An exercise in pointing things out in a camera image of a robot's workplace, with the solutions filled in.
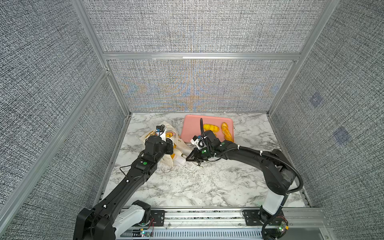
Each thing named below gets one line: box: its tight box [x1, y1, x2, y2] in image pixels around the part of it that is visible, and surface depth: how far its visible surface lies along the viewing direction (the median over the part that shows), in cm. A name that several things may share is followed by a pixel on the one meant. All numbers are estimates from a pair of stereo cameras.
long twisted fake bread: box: [221, 122, 234, 142], surface depth 108 cm
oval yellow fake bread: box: [203, 123, 220, 136], surface depth 108 cm
